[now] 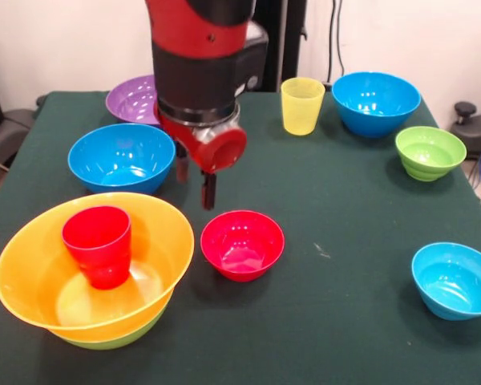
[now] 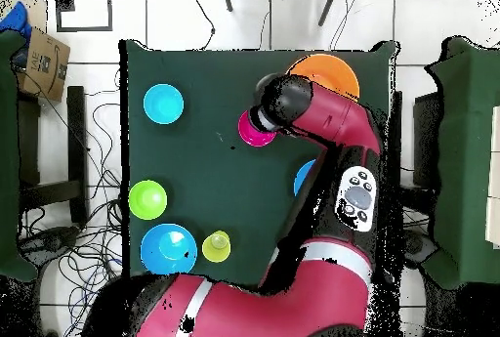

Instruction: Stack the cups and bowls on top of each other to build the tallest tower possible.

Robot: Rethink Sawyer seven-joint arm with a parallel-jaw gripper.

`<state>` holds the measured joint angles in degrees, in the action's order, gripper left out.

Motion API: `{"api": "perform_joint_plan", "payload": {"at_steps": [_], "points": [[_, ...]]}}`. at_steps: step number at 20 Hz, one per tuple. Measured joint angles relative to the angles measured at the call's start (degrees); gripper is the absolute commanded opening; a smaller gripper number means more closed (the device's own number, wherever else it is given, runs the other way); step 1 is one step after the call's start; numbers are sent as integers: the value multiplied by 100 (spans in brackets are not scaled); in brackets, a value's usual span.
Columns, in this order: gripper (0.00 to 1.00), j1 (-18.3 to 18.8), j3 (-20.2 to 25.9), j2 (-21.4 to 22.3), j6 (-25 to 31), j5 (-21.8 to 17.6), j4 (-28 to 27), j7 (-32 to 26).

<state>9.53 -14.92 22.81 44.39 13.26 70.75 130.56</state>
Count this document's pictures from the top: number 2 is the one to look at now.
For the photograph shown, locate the black stand base with knob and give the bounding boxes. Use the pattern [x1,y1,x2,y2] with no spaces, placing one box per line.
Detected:
[19,225,81,264]

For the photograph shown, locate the black side frame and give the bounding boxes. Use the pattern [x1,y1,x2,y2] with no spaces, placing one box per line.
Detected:
[412,92,444,190]

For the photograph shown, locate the dark gray stand base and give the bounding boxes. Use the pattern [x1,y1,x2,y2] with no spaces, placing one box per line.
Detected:
[401,229,440,270]

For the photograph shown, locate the blue cloth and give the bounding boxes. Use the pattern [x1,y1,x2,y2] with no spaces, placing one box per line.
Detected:
[0,0,33,43]

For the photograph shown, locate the green covered side table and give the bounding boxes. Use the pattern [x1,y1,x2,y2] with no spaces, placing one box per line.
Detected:
[423,37,500,291]
[0,29,40,283]

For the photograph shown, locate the yellow cup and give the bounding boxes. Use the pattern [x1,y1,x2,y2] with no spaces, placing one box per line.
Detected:
[201,230,232,264]

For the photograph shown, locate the black bench frame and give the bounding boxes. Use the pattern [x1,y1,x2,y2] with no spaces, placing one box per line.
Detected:
[17,85,90,226]

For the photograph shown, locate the black square floor frame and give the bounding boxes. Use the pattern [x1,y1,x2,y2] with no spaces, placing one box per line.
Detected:
[55,0,113,33]

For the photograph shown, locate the dark green tablecloth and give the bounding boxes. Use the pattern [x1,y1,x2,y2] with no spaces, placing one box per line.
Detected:
[118,38,400,288]

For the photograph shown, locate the large orange bowl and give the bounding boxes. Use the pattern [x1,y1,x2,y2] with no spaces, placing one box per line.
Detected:
[286,53,361,103]

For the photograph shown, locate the cardboard box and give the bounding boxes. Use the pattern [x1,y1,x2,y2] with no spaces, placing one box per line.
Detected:
[17,0,72,104]

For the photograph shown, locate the tangled floor cables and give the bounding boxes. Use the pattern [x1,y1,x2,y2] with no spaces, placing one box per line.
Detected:
[19,78,130,337]

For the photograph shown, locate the small light blue bowl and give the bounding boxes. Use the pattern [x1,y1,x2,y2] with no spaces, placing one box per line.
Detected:
[143,83,186,126]

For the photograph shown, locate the black floor cable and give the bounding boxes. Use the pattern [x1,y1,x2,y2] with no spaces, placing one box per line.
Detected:
[189,0,217,52]

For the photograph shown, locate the small green bowl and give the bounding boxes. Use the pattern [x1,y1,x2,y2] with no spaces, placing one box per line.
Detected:
[127,179,169,222]

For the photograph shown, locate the small red bowl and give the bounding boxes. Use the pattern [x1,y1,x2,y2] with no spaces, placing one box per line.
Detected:
[237,108,277,147]

